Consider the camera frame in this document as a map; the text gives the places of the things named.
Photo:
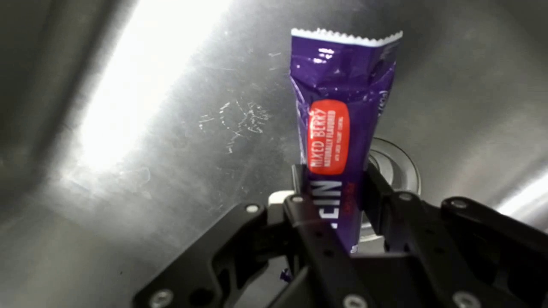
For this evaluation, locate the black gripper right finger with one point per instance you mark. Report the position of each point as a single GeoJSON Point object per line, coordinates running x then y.
{"type": "Point", "coordinates": [455, 251]}

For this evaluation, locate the sink drain strainer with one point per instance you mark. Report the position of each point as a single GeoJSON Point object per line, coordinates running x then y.
{"type": "Point", "coordinates": [399, 164]}

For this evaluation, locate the stainless steel double sink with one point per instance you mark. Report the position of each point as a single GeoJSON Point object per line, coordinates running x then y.
{"type": "Point", "coordinates": [142, 114]}

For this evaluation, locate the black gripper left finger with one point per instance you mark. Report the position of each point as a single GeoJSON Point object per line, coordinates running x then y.
{"type": "Point", "coordinates": [318, 251]}

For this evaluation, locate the purple snack packet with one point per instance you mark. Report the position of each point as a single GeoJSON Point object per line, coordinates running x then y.
{"type": "Point", "coordinates": [335, 87]}

